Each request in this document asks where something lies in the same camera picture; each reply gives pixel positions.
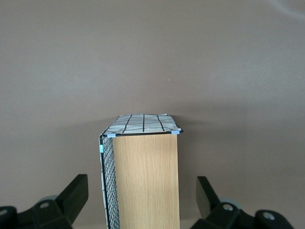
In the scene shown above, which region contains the light wooden step shelf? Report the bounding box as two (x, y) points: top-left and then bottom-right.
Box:
(112, 133), (180, 229)

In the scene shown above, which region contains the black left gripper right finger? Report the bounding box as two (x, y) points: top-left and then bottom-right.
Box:
(190, 176), (294, 229)

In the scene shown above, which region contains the black wire basket grid cloth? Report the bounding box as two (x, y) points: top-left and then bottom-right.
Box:
(98, 114), (183, 229)

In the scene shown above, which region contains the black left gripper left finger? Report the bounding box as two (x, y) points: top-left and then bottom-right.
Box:
(0, 174), (89, 229)

